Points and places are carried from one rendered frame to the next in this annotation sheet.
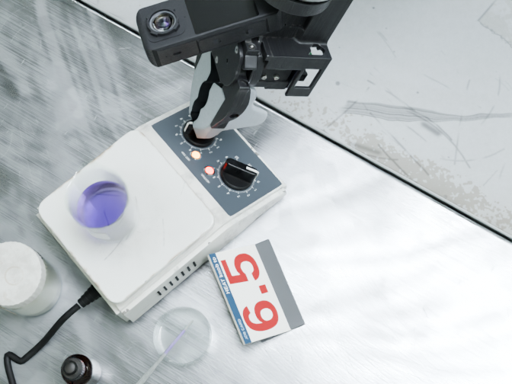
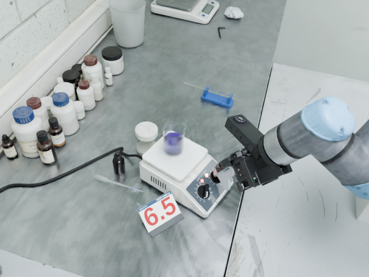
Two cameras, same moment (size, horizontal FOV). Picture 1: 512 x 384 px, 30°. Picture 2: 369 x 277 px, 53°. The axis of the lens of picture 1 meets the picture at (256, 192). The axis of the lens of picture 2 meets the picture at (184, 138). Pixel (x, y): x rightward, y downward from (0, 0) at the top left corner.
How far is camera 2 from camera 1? 0.46 m
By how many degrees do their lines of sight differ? 40
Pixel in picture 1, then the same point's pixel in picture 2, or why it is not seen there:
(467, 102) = not seen: outside the picture
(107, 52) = not seen: hidden behind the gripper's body
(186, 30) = (239, 125)
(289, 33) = (256, 165)
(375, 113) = (252, 248)
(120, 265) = (156, 155)
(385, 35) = (290, 245)
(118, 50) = not seen: hidden behind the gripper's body
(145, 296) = (147, 169)
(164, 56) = (228, 123)
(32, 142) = (198, 139)
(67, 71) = (227, 143)
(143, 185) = (187, 156)
